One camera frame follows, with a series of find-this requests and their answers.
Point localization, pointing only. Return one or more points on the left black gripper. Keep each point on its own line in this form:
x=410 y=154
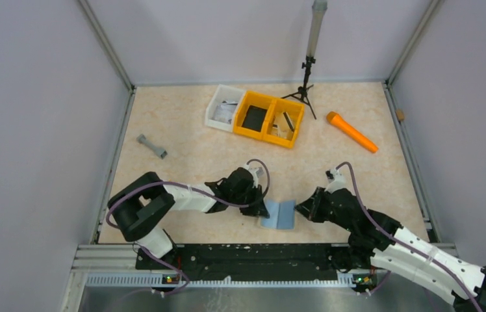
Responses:
x=258 y=208

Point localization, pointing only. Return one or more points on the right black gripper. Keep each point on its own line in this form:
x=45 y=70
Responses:
x=310 y=208

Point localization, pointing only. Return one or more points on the beige card holder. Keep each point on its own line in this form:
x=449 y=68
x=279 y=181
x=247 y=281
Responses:
x=281 y=215

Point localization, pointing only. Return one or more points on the beige card with grey stripe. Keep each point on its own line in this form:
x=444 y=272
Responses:
x=289 y=122

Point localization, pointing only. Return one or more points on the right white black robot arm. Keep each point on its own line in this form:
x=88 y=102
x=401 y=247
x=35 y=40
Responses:
x=383 y=242

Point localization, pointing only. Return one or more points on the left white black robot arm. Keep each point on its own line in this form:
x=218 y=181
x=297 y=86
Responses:
x=138 y=208

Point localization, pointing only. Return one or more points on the beige parts in bin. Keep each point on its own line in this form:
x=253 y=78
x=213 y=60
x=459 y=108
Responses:
x=281 y=131

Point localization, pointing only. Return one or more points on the black pad in bin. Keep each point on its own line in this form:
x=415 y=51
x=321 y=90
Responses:
x=254 y=118

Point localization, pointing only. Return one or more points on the orange flashlight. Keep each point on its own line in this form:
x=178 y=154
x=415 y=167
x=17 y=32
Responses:
x=340 y=123

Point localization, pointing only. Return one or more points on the yellow bin with black pad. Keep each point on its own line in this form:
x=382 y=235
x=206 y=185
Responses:
x=259 y=100

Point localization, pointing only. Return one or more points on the yellow bin with beige parts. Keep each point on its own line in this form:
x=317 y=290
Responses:
x=282 y=122

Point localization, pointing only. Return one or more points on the papers in white bin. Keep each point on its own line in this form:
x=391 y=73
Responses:
x=224 y=112

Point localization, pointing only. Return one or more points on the white plastic bin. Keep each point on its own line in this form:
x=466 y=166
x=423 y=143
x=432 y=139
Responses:
x=223 y=93

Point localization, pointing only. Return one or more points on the grey dumbbell-shaped part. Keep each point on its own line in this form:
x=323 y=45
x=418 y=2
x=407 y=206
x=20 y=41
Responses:
x=158 y=151

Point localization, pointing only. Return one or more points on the black tripod with grey pole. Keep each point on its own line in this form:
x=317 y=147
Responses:
x=319 y=8

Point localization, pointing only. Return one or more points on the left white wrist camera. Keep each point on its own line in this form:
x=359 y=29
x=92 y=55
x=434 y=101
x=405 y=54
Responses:
x=256 y=172

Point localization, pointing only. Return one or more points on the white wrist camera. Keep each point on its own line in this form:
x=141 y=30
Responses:
x=256 y=172
x=336 y=180

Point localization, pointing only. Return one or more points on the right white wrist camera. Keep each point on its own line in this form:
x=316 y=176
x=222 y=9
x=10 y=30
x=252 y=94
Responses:
x=336 y=180

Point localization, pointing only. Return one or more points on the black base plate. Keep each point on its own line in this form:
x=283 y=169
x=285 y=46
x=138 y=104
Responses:
x=261 y=262

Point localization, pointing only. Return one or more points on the grey slotted cable duct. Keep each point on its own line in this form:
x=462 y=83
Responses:
x=154 y=280

